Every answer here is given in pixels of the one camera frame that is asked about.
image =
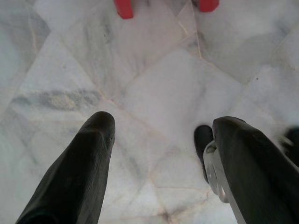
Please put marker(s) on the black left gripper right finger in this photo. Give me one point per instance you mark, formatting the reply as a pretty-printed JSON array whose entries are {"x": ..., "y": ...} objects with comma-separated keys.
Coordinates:
[{"x": 254, "y": 168}]

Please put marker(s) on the black robot left foot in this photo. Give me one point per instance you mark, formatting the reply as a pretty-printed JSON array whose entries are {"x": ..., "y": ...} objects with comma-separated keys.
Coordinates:
[{"x": 202, "y": 144}]

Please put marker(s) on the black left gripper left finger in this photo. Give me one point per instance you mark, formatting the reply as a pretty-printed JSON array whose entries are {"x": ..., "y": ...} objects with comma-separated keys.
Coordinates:
[{"x": 77, "y": 168}]

